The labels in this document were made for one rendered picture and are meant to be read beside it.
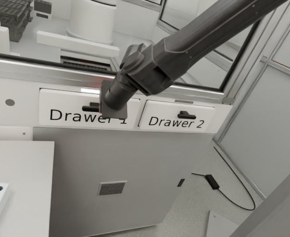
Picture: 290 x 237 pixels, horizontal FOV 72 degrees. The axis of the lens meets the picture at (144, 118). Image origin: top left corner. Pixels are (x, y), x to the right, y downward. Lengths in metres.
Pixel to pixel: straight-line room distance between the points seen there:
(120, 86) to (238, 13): 0.24
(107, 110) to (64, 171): 0.39
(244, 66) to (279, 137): 1.34
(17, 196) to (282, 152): 1.91
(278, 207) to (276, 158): 0.88
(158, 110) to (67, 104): 0.29
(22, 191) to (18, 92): 0.25
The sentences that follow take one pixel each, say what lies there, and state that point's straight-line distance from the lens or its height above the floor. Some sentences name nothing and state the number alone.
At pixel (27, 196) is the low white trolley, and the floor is 0.76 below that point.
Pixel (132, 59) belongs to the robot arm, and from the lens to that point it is 0.38.
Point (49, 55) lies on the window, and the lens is 0.59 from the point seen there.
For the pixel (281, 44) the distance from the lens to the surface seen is 2.24.
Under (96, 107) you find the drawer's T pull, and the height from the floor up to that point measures 0.91.
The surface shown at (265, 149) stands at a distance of 2.15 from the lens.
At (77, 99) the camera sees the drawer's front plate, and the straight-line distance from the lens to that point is 0.60.
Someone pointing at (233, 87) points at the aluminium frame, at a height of 1.02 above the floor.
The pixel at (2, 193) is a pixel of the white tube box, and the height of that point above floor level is 0.80.
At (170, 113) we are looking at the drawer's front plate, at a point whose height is 0.89.
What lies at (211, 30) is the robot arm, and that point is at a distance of 0.34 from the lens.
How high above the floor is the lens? 1.21
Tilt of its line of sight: 31 degrees down
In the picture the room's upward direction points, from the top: 19 degrees clockwise
